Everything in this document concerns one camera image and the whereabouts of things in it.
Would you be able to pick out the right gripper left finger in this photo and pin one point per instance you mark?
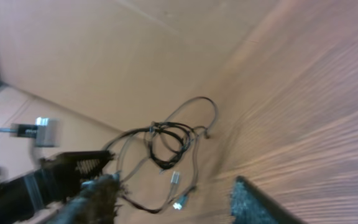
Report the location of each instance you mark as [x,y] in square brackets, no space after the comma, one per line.
[95,204]

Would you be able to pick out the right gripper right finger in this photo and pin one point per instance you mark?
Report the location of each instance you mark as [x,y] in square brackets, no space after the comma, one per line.
[250,205]

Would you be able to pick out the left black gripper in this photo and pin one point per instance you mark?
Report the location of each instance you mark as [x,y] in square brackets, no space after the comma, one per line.
[57,179]

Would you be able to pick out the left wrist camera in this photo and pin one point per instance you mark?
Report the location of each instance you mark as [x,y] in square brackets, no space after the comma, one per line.
[44,132]

